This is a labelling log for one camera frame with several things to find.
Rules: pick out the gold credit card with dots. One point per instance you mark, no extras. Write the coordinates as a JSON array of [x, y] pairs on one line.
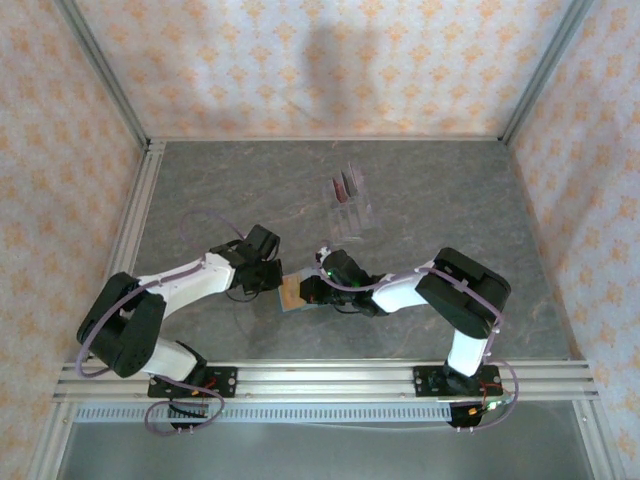
[[292, 297]]

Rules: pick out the blue card holder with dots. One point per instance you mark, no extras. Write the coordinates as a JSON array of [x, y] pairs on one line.
[[300, 275]]

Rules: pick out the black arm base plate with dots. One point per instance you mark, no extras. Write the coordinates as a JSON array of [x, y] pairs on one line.
[[422, 375], [224, 376]]

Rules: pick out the thin aluminium edge rail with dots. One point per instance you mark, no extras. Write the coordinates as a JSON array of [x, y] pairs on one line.
[[325, 138]]

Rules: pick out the red credit card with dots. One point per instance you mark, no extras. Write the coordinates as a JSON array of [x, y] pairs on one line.
[[337, 191]]

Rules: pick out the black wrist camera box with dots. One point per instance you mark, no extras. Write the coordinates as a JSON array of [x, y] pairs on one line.
[[345, 267], [262, 242]]

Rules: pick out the black controller board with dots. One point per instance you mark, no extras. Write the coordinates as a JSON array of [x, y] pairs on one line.
[[185, 411], [462, 417]]

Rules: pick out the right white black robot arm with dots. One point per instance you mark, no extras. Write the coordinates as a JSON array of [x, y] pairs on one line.
[[400, 297]]

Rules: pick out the left black wrist camera box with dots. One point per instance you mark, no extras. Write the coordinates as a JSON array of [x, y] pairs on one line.
[[262, 242]]

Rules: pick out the wide aluminium edge rail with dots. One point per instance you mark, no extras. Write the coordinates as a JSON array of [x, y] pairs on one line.
[[141, 200]]

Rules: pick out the right black wrist camera box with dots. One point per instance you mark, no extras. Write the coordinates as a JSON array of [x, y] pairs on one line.
[[345, 267]]

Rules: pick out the aluminium frame leg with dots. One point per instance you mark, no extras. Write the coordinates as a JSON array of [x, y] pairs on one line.
[[52, 440], [597, 440]]

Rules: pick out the clear acrylic card stand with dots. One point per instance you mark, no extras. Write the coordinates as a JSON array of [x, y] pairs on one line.
[[350, 220]]

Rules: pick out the grey metal sheet panel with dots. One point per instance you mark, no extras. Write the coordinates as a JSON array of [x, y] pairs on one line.
[[325, 455]]

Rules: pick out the aluminium frame post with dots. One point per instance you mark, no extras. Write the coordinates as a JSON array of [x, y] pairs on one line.
[[106, 70], [542, 70]]

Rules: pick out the maroon credit card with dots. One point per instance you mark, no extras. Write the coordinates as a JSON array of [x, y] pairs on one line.
[[346, 189]]

